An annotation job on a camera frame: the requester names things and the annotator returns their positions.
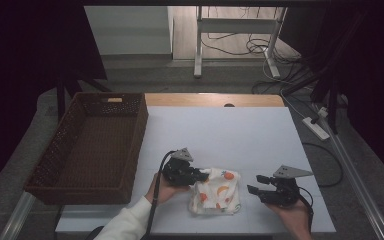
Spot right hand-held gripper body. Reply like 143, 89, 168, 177
259, 164, 314, 206

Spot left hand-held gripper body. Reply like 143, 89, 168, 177
161, 147, 204, 187

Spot fruit print baby pants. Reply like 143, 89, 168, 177
188, 167, 242, 215

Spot brown woven basket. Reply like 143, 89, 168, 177
24, 92, 150, 206

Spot person's left hand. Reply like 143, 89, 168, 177
145, 173, 189, 205

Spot person's right hand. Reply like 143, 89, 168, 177
268, 199, 312, 234

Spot white power strip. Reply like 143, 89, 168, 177
302, 116, 331, 141

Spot black metal stand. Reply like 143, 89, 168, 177
281, 9, 374, 134

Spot black tripod stand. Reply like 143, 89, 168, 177
54, 71, 113, 123

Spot dark curtain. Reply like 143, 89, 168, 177
279, 0, 384, 188

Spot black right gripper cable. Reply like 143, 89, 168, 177
298, 186, 314, 231

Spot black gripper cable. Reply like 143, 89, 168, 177
298, 186, 314, 231
144, 150, 176, 240

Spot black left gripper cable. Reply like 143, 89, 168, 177
144, 150, 176, 240

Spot black looped floor cable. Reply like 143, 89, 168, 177
301, 142, 344, 188

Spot aluminium rail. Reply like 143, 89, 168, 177
0, 191, 36, 240
313, 103, 384, 240

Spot tangle of black cables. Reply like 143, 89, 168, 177
201, 31, 301, 66

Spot white desk frame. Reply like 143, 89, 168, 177
193, 5, 288, 80

